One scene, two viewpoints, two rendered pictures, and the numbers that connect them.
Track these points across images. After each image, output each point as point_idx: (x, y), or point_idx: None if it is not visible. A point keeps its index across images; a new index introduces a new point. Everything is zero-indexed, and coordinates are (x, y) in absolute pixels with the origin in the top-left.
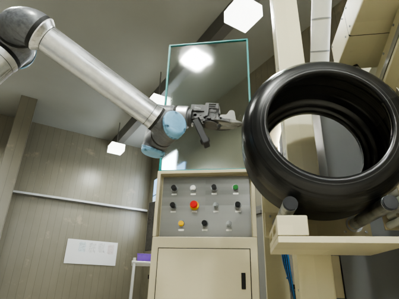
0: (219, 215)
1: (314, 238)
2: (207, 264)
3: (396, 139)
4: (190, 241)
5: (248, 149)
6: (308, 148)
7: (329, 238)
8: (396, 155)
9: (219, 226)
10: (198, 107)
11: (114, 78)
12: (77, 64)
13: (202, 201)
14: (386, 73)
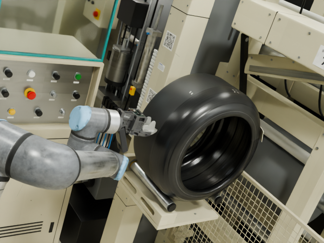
0: (54, 103)
1: (175, 224)
2: None
3: (242, 167)
4: None
5: (159, 169)
6: None
7: (182, 223)
8: (236, 176)
9: (52, 114)
10: (127, 116)
11: (102, 169)
12: (83, 179)
13: (39, 88)
14: (262, 74)
